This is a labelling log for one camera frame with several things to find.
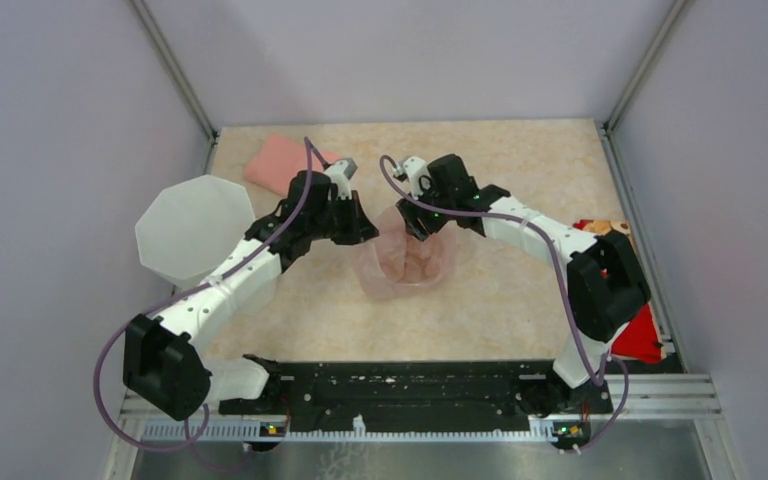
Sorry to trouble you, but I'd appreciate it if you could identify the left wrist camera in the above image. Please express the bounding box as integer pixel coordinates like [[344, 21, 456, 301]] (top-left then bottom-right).
[[325, 158, 358, 190]]

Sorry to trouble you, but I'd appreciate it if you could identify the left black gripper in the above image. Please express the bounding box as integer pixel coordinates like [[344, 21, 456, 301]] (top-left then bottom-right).
[[308, 190, 379, 245]]

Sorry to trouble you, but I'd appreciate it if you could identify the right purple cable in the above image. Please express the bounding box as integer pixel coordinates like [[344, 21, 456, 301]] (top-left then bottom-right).
[[379, 154, 632, 455]]

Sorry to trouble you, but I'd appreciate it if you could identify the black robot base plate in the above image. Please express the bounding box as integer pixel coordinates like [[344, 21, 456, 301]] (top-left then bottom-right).
[[218, 352, 614, 435]]

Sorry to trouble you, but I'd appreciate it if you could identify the red snack package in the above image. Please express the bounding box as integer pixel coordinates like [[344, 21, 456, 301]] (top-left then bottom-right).
[[573, 219, 666, 364]]

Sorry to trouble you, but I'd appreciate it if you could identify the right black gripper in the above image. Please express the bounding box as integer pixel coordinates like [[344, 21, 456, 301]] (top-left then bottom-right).
[[397, 176, 455, 242]]

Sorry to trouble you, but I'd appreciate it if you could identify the aluminium frame post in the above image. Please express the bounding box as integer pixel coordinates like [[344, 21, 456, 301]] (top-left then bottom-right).
[[127, 0, 218, 146], [602, 0, 695, 138]]

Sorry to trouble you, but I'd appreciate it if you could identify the aluminium front rail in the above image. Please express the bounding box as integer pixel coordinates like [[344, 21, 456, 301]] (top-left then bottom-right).
[[112, 374, 745, 479]]

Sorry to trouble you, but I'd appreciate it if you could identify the translucent pink trash bag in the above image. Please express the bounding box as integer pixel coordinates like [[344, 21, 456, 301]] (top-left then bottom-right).
[[350, 206, 460, 300]]

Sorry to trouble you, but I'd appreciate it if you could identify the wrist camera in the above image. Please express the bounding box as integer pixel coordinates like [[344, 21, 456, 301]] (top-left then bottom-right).
[[396, 156, 432, 198], [325, 158, 358, 190]]

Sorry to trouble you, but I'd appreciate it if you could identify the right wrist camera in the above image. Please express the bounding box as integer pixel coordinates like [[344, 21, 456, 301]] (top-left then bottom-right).
[[396, 156, 432, 198]]

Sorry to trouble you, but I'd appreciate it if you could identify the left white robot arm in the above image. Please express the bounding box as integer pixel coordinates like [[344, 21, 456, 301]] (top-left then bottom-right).
[[122, 161, 378, 421]]

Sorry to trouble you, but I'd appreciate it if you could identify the left aluminium frame post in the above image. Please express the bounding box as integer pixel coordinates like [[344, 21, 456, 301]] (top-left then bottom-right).
[[127, 0, 218, 146]]

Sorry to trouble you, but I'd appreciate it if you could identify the white octagonal trash bin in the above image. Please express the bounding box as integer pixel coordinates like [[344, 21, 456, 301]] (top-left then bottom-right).
[[135, 175, 255, 290]]

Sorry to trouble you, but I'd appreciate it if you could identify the right aluminium frame post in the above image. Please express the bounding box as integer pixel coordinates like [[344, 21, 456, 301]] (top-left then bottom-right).
[[602, 0, 695, 138]]

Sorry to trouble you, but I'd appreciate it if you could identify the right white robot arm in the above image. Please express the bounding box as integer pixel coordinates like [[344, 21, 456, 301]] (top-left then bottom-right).
[[380, 154, 651, 412]]

